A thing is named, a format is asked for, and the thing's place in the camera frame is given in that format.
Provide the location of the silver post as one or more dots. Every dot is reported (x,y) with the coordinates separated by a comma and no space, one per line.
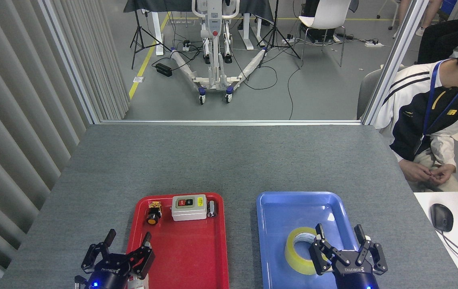
(70,60)
(393,60)

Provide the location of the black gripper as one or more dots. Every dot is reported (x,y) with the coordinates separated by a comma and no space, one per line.
(353,277)
(108,277)

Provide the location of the grey chair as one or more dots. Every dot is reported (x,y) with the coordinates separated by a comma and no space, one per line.
(367,88)

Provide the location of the small silver black switch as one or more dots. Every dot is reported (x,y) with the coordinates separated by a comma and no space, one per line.
(212,208)

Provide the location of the black tripod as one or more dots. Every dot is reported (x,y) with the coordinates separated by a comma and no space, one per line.
(137,28)
(275,24)

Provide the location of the black computer mouse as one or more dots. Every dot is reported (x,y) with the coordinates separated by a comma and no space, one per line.
(442,216)

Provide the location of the white stand on wheels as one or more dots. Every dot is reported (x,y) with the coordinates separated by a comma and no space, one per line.
(215,24)

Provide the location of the blue plastic tray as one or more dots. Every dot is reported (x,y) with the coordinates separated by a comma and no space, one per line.
(277,216)

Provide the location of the white power strip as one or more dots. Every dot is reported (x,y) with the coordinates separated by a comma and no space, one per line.
(373,44)

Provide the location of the yellow tape roll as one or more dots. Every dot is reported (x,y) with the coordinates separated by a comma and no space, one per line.
(293,257)

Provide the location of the table with black cloth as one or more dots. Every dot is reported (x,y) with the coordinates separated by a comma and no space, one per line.
(253,8)

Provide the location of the red plastic tray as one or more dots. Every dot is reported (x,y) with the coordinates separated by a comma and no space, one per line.
(189,249)

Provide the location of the person in dark trousers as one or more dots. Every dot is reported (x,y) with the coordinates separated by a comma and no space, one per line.
(442,40)

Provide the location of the person's right hand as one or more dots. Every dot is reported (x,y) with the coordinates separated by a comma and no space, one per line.
(414,170)

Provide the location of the white chair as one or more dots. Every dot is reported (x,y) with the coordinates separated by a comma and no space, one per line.
(325,16)

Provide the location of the orange push button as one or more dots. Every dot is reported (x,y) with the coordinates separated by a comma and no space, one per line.
(153,218)

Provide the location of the grey push-button switch box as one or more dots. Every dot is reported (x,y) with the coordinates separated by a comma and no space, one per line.
(189,212)

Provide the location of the person's left hand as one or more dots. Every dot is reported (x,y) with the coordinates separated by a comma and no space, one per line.
(446,173)

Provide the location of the silver rail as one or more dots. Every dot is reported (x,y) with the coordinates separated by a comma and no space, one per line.
(229,122)

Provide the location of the black power adapter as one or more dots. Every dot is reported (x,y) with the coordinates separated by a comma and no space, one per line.
(164,69)

